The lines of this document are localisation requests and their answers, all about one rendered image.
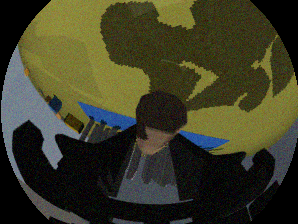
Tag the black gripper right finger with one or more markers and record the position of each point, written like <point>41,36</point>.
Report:
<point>194,167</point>

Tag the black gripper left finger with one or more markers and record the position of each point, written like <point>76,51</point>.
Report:
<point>109,158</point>

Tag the blue curved strip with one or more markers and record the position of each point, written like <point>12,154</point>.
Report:
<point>121,122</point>

